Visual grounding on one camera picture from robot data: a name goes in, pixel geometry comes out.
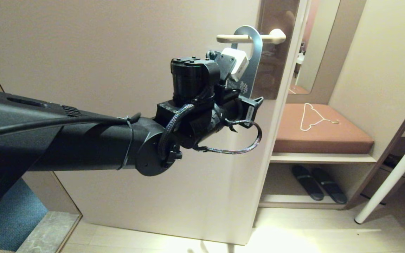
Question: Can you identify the white wire hanger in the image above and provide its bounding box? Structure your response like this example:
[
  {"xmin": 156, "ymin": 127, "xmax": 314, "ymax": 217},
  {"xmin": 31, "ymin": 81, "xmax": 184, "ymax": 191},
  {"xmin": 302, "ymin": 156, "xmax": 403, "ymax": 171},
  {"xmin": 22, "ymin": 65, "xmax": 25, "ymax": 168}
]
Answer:
[{"xmin": 300, "ymin": 103, "xmax": 340, "ymax": 132}]

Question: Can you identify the grey marble threshold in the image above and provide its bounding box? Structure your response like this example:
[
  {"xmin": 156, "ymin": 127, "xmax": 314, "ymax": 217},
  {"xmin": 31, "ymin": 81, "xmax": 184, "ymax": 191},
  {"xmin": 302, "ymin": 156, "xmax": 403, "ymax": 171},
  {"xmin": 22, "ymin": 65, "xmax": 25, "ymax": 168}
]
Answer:
[{"xmin": 14, "ymin": 210, "xmax": 83, "ymax": 253}]

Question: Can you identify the grey do-not-disturb door sign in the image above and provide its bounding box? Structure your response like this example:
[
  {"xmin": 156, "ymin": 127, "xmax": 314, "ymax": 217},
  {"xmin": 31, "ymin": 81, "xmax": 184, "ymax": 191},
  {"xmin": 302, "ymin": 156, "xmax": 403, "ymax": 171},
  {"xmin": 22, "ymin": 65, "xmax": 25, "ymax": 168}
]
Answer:
[{"xmin": 229, "ymin": 25, "xmax": 264, "ymax": 99}]

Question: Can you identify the bronze door lock plate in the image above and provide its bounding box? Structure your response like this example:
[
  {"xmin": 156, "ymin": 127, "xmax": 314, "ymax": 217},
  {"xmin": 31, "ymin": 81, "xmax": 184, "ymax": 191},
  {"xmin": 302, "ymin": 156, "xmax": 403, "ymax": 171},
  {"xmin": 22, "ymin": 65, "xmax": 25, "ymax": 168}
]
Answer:
[{"xmin": 249, "ymin": 0, "xmax": 301, "ymax": 100}]

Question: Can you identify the cream door handle lever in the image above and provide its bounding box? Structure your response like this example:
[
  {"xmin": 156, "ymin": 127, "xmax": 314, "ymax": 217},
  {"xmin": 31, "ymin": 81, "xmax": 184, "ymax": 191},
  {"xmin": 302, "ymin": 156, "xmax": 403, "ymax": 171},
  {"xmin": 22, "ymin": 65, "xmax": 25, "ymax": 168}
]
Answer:
[{"xmin": 216, "ymin": 28, "xmax": 287, "ymax": 44}]

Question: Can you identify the white table leg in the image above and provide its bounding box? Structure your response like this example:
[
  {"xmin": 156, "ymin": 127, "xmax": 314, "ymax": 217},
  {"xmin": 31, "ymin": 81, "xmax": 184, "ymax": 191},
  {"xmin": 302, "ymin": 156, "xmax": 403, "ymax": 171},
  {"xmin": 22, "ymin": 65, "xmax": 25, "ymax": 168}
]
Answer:
[{"xmin": 354, "ymin": 128, "xmax": 405, "ymax": 225}]

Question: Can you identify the braided left arm cable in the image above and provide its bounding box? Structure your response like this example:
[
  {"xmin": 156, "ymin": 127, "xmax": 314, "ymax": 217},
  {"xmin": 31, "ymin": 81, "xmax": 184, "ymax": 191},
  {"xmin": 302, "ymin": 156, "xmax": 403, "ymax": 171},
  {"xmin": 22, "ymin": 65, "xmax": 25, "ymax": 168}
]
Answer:
[{"xmin": 157, "ymin": 103, "xmax": 262, "ymax": 163}]

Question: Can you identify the beige door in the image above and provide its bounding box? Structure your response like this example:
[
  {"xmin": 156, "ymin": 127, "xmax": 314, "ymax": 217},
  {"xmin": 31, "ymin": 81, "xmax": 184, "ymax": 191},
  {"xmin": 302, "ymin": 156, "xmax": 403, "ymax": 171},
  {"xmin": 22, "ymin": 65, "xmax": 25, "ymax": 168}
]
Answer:
[{"xmin": 0, "ymin": 0, "xmax": 312, "ymax": 246}]

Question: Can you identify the wall mirror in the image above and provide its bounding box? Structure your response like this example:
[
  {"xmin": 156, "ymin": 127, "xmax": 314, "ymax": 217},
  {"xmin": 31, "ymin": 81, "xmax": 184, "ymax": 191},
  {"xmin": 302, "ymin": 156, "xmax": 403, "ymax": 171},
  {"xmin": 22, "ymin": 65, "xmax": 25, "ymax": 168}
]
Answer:
[{"xmin": 296, "ymin": 0, "xmax": 341, "ymax": 95}]

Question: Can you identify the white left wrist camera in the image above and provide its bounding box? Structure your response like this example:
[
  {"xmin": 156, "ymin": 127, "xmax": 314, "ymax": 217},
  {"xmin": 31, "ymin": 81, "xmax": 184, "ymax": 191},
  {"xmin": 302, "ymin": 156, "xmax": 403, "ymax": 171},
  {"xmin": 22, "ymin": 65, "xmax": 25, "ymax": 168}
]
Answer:
[{"xmin": 221, "ymin": 47, "xmax": 250, "ymax": 83}]

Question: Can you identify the black slipper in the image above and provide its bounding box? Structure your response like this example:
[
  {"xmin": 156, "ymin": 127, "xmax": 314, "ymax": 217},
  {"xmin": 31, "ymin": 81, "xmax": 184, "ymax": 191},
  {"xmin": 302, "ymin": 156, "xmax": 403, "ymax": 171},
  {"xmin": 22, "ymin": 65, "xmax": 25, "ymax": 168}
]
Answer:
[
  {"xmin": 291, "ymin": 165, "xmax": 324, "ymax": 201},
  {"xmin": 311, "ymin": 168, "xmax": 347, "ymax": 205}
]

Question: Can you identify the brown seat cushion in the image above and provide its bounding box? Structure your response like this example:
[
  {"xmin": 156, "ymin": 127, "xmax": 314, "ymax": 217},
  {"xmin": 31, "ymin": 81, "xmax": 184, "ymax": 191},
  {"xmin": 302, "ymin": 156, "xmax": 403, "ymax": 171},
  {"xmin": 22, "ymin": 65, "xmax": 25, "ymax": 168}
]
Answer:
[{"xmin": 273, "ymin": 103, "xmax": 374, "ymax": 154}]

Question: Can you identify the black smooth cable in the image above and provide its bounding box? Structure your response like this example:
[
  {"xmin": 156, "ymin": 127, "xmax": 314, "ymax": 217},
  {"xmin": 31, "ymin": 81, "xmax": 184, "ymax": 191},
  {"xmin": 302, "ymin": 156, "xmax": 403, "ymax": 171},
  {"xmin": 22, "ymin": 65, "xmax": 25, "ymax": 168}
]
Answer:
[{"xmin": 0, "ymin": 112, "xmax": 142, "ymax": 142}]

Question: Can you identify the blue carpet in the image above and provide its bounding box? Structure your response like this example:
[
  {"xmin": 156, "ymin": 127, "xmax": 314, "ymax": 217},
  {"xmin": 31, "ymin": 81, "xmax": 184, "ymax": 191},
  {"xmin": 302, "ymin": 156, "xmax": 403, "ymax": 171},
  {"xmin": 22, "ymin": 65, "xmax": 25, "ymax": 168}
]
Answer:
[{"xmin": 0, "ymin": 177, "xmax": 48, "ymax": 252}]

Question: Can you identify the brown mirror frame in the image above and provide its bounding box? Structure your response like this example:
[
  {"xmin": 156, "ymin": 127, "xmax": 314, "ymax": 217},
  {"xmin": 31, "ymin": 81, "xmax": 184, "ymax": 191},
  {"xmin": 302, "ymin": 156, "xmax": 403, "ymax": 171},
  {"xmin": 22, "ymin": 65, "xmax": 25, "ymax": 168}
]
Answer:
[{"xmin": 288, "ymin": 0, "xmax": 367, "ymax": 105}]

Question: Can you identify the black left camera bracket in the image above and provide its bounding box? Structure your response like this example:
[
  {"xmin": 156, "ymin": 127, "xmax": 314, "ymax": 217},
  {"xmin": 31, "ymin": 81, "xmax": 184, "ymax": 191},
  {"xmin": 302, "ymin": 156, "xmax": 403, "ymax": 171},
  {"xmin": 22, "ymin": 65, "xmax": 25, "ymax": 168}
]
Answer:
[{"xmin": 206, "ymin": 50, "xmax": 240, "ymax": 97}]

